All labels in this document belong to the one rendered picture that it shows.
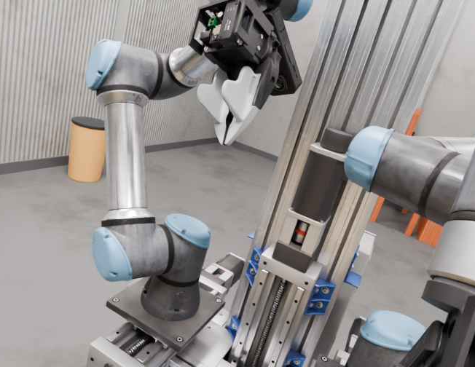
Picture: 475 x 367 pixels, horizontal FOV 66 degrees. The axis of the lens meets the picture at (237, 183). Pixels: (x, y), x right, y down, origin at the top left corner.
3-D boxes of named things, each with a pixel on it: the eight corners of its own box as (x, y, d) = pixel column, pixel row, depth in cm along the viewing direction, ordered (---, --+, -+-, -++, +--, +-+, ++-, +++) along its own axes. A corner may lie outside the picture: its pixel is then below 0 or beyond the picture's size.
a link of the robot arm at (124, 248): (176, 276, 80) (162, 42, 87) (108, 287, 71) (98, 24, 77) (151, 274, 89) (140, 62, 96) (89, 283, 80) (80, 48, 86)
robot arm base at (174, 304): (164, 275, 104) (171, 245, 101) (208, 301, 99) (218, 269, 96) (127, 300, 90) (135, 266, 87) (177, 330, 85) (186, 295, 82)
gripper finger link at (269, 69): (229, 105, 44) (245, 43, 46) (238, 112, 45) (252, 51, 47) (263, 102, 41) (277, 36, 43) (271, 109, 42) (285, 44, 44)
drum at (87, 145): (85, 167, 445) (93, 116, 426) (111, 180, 432) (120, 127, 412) (55, 172, 407) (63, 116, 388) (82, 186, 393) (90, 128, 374)
